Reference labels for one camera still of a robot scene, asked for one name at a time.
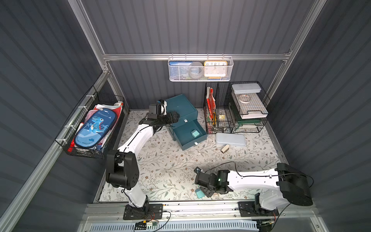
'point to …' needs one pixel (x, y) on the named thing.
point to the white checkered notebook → (251, 105)
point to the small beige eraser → (225, 149)
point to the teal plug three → (199, 193)
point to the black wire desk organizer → (236, 107)
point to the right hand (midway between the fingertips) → (208, 184)
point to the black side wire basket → (92, 101)
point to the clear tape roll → (244, 98)
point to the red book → (211, 103)
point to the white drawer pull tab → (195, 143)
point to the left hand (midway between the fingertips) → (175, 116)
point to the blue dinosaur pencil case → (95, 128)
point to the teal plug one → (195, 133)
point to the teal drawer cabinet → (187, 112)
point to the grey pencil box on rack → (244, 88)
